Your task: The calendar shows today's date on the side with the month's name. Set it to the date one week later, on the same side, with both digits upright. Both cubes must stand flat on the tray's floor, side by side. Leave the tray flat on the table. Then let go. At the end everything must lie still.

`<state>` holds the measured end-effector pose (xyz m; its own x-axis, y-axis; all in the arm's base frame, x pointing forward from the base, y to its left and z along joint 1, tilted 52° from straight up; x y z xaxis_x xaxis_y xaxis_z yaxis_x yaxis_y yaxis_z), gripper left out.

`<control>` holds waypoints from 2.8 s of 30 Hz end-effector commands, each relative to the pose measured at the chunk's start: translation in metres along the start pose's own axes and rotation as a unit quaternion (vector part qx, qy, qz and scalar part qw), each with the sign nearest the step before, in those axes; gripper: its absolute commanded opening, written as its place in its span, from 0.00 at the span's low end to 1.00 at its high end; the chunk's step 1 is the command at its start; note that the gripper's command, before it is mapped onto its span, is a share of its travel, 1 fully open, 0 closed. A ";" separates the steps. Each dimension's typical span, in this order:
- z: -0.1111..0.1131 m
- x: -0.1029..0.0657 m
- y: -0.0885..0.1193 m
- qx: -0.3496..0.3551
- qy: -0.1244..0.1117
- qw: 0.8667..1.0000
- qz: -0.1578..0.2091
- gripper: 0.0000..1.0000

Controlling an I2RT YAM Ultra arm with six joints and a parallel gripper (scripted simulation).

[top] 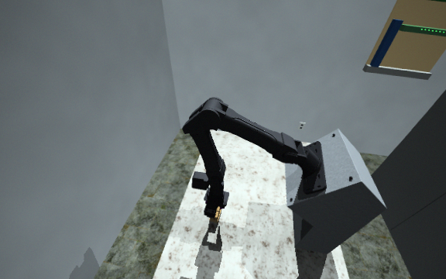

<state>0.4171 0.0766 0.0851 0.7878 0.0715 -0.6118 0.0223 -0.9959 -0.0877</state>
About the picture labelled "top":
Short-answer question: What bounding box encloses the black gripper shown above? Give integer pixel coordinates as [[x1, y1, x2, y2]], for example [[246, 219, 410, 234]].
[[204, 188, 229, 209]]

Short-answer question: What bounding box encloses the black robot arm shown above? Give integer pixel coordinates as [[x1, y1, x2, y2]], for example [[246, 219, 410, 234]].
[[182, 97, 327, 218]]

